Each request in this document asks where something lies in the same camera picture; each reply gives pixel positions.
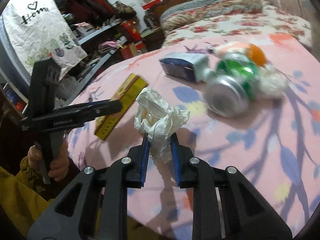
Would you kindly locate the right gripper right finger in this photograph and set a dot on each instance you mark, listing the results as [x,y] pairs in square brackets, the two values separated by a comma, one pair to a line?
[225,204]

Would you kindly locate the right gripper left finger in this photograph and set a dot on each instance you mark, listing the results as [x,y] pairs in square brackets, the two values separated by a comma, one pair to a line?
[95,198]

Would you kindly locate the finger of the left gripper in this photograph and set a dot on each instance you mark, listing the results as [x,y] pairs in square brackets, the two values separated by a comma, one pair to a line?
[75,116]

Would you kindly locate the yellow cardboard box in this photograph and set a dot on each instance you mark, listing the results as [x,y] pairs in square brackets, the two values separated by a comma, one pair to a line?
[125,96]

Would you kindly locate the white plastic bag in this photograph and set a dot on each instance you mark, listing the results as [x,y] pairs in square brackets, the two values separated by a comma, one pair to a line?
[156,118]

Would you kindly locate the blue white milk carton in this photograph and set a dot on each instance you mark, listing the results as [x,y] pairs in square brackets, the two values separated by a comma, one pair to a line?
[189,66]

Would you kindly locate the green aluminium drink can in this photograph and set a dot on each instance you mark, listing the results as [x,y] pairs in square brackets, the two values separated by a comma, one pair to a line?
[232,86]

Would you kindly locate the orange capped pink bottle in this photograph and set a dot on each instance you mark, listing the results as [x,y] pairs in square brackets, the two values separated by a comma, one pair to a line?
[250,50]

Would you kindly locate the white home print cloth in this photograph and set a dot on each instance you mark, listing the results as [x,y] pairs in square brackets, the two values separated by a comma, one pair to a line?
[36,29]

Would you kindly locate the grey cluttered shelf unit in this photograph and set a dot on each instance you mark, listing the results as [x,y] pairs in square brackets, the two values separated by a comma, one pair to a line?
[100,28]

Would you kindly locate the yellow jacket sleeve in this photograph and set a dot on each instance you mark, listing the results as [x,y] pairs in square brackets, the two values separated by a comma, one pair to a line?
[23,200]

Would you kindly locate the pink tree print blanket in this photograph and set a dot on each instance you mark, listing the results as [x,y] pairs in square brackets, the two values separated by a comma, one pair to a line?
[275,145]

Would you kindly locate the crumpled clear plastic wrapper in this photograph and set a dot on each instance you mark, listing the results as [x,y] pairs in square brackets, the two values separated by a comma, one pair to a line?
[272,84]

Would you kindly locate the folded patterned quilt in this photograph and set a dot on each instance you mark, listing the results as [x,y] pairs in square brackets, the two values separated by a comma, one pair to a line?
[197,10]

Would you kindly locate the floral white bed sheet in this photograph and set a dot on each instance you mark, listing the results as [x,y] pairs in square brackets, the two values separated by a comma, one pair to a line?
[271,21]

